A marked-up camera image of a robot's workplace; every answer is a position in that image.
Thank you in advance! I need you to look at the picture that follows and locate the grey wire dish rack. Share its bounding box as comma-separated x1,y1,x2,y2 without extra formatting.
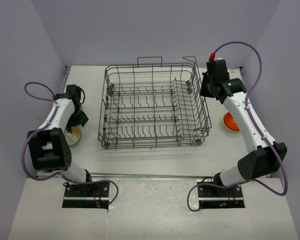
98,56,212,149

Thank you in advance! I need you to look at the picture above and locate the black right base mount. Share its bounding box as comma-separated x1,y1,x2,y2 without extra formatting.
197,185,245,210

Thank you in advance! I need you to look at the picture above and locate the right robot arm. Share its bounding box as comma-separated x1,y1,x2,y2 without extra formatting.
200,59,288,197

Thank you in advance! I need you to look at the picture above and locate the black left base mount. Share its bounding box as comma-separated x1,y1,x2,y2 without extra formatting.
62,182,110,210

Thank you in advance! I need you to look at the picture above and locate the yellow checkered bowl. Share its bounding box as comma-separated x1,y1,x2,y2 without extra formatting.
222,113,241,133

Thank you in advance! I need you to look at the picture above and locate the white floral bowl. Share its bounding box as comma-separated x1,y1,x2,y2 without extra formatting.
64,126,82,147

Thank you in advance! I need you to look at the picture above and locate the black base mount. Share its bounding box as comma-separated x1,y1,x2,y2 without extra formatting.
197,185,245,210
62,182,110,210

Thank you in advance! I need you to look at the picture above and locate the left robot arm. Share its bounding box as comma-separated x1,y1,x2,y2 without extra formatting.
21,84,94,197

